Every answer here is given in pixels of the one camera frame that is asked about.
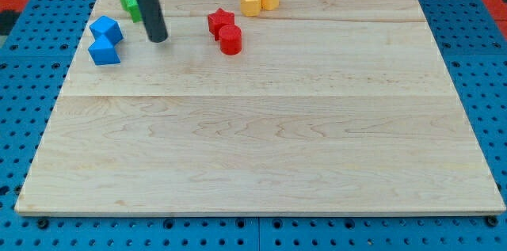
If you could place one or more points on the yellow pentagon block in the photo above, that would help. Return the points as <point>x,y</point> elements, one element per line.
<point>250,8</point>

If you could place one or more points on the blue wedge block lower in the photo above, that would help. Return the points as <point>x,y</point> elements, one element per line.
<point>103,52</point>

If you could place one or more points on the red cylinder block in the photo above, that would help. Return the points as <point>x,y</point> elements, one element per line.
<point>230,39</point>

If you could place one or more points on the green star block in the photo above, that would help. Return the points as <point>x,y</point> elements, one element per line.
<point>133,9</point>

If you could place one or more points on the blue cube block upper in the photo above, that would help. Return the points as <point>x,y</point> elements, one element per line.
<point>107,27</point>

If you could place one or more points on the light wooden board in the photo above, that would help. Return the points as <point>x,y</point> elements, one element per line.
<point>333,108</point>

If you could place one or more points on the red star block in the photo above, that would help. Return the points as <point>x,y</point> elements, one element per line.
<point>218,19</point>

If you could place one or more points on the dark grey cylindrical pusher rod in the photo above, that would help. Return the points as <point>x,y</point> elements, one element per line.
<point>153,20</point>

